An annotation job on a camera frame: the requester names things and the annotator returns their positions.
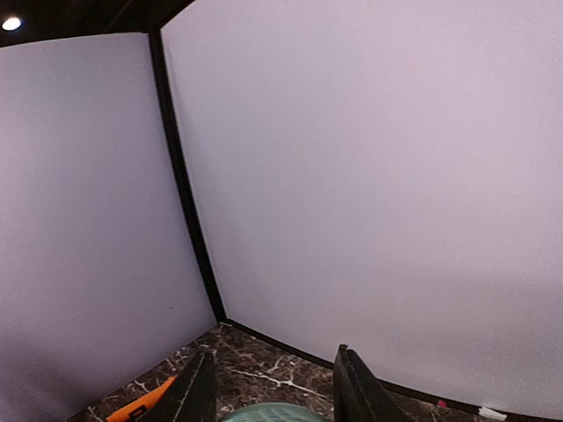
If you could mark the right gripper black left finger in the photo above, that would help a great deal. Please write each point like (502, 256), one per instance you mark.
(191, 396)

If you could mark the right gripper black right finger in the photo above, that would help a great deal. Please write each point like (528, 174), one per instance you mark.
(358, 395)

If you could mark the mint green toy microphone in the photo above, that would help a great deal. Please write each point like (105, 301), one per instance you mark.
(274, 412)

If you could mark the orange toy microphone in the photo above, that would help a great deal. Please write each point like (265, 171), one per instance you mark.
(136, 409)

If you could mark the white paper scrap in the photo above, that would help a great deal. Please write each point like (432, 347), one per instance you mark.
(485, 412)

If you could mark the round ceiling light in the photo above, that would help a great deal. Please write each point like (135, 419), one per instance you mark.
(11, 24)

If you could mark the left black frame post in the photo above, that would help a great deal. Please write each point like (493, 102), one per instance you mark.
(179, 169)

